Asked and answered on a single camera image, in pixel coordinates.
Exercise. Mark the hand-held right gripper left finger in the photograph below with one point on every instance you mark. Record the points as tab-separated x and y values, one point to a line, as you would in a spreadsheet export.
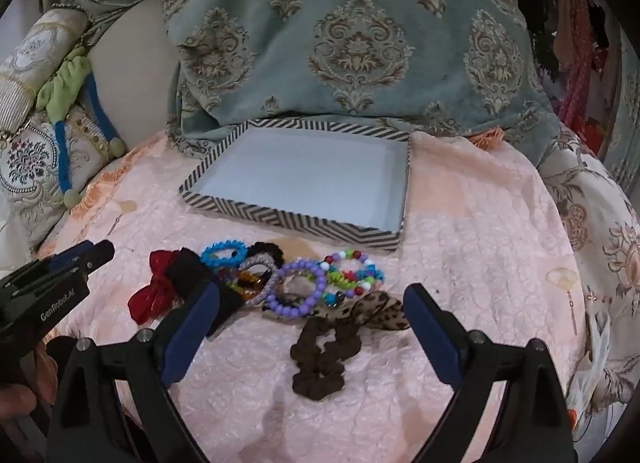
192	325

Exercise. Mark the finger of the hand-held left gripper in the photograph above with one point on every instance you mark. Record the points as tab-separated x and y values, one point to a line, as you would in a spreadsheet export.
70	256
97	254

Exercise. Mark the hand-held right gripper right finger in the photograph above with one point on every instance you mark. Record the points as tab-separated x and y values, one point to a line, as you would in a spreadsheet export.
432	338

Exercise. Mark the red bow scrunchie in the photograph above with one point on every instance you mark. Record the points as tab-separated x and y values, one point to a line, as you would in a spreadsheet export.
150	300

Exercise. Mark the black cloth hair band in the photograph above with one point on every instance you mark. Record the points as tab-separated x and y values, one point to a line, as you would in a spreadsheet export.
187	268

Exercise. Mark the leopard print bow scrunchie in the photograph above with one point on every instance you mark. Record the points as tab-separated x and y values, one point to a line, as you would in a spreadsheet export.
370	313

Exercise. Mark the small black scrunchie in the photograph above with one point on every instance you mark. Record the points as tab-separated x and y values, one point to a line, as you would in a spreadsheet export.
265	248

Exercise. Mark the brown scrunchie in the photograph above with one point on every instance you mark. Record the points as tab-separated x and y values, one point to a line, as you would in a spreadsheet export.
315	373

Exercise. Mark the striped cardboard box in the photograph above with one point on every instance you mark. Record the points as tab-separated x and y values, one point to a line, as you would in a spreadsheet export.
300	178

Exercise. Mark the person's left hand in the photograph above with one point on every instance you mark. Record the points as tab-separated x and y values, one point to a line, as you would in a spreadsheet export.
17	398

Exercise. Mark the floral embroidered cushion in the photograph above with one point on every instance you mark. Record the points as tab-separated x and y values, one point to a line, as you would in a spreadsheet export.
30	163

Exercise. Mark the peach quilted bedspread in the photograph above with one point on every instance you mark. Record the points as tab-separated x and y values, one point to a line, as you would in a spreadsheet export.
475	243

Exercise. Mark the green and blue cushion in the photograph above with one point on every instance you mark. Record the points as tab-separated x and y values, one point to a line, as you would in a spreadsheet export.
65	85

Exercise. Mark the plain cream cushion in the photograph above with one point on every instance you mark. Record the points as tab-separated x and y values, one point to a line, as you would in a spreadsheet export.
140	78

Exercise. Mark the floral bed sheet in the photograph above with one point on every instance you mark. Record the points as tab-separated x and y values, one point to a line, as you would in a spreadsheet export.
600	243

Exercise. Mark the cream embroidered bolster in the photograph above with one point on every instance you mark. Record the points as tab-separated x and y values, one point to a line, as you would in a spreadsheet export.
35	58

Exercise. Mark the teal damask curtain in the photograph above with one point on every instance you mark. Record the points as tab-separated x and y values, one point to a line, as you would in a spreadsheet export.
625	123

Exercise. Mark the red hanging garment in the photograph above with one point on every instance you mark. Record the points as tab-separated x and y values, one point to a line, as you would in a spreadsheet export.
580	58

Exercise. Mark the teal damask cushion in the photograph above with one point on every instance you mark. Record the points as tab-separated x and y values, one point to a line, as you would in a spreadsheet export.
350	3

